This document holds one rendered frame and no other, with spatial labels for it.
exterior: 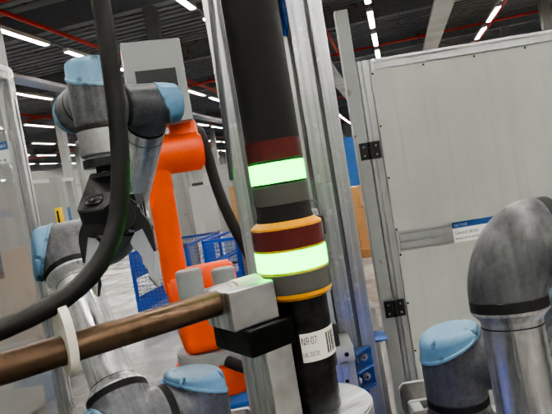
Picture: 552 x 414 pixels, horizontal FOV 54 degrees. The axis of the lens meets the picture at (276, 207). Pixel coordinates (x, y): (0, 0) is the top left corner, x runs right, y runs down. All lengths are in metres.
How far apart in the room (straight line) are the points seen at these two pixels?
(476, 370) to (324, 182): 0.47
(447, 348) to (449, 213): 1.22
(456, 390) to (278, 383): 0.80
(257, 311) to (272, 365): 0.03
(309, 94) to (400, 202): 1.08
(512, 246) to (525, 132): 1.65
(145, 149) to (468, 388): 0.74
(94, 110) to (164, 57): 3.46
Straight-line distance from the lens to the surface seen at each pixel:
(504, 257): 0.72
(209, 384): 1.07
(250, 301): 0.30
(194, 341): 4.26
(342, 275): 1.19
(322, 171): 1.17
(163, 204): 4.35
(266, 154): 0.31
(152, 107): 1.00
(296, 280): 0.31
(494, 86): 2.32
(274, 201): 0.31
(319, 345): 0.33
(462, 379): 1.09
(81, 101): 0.87
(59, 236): 1.23
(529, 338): 0.75
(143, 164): 1.09
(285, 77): 0.32
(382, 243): 2.17
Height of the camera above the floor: 1.61
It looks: 3 degrees down
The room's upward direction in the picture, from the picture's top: 9 degrees counter-clockwise
